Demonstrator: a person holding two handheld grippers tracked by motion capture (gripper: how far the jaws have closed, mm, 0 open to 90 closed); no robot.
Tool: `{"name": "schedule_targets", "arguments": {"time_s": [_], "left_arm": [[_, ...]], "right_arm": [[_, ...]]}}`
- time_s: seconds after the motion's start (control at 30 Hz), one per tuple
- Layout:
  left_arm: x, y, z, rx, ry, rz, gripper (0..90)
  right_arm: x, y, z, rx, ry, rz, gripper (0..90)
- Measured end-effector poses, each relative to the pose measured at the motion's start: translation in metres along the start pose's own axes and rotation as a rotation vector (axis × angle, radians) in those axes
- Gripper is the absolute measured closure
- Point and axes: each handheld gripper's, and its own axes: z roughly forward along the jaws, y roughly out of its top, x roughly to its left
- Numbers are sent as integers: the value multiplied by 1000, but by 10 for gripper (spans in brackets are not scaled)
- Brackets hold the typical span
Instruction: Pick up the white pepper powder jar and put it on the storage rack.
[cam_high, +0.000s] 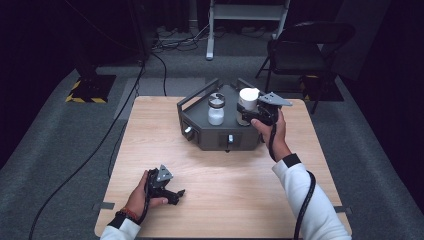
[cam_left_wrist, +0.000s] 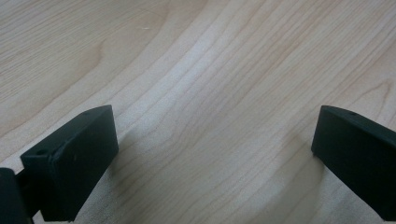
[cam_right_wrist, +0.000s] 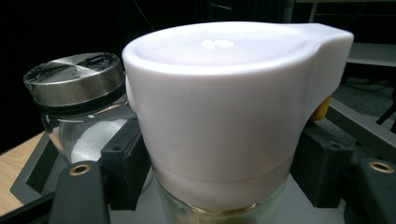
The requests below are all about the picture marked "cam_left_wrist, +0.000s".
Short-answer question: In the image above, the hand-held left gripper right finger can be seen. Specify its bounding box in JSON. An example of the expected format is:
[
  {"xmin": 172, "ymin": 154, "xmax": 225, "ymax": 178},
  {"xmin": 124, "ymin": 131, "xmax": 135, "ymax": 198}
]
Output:
[{"xmin": 310, "ymin": 105, "xmax": 396, "ymax": 222}]

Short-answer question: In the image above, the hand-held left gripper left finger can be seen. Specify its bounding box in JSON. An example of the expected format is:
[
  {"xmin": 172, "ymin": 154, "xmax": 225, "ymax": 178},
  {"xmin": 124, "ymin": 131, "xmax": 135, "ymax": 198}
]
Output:
[{"xmin": 20, "ymin": 105, "xmax": 120, "ymax": 223}]

